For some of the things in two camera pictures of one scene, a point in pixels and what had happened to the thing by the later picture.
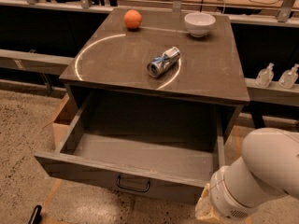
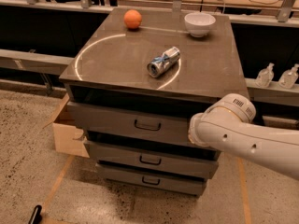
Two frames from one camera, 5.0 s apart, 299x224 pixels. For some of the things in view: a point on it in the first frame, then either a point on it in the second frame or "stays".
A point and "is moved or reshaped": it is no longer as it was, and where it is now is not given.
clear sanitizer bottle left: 264,77 stays
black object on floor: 35,217 stays
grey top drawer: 139,147 is moved or reshaped
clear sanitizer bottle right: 288,78 stays
